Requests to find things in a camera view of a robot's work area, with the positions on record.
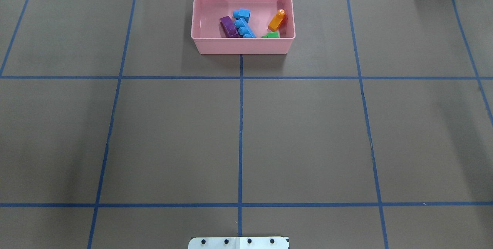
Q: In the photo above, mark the long blue block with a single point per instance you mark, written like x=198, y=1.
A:
x=243, y=28

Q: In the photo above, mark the green block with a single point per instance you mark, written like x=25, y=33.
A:
x=274, y=34

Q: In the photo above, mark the purple block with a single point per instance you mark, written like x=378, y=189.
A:
x=228, y=27

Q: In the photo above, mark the orange block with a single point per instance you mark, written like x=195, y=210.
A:
x=277, y=20

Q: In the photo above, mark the small blue block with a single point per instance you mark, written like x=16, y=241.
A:
x=242, y=13

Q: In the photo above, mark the pink plastic box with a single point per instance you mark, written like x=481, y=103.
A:
x=208, y=36

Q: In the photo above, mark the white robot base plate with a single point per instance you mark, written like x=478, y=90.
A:
x=252, y=242

